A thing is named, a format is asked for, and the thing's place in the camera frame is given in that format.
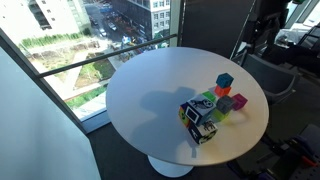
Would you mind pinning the white blue patterned cube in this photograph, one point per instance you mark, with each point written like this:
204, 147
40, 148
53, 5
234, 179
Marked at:
199, 109

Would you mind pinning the black office chair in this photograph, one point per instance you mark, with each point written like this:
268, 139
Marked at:
270, 76

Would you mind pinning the green block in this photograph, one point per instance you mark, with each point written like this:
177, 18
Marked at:
209, 96

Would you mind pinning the grey block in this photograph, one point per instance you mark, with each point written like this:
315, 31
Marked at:
225, 104

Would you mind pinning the black equipment pile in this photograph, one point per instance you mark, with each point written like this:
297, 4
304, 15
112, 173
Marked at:
286, 156

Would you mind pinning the dark computer monitor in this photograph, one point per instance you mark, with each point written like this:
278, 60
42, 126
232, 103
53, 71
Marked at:
311, 36

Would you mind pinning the blue block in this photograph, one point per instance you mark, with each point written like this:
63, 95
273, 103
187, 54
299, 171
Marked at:
224, 80

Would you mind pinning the magenta block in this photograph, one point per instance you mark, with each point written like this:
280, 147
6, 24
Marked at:
239, 101

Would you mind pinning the black white patterned cube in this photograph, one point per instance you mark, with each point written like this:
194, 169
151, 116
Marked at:
203, 132

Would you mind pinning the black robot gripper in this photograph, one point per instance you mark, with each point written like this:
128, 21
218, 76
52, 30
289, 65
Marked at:
273, 13

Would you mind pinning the multicoloured patterned cube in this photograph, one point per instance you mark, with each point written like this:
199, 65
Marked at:
183, 115

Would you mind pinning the orange block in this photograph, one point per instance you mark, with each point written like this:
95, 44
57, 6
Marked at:
222, 91

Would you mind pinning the dark window handrail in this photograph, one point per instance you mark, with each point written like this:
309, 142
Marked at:
100, 57

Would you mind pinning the lime yellow-green block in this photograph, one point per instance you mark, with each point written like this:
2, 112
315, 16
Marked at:
219, 116

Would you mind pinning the dark blind panel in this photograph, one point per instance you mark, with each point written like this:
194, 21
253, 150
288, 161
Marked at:
213, 23

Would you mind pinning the white table pedestal base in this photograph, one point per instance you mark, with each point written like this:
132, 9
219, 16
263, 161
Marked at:
168, 167

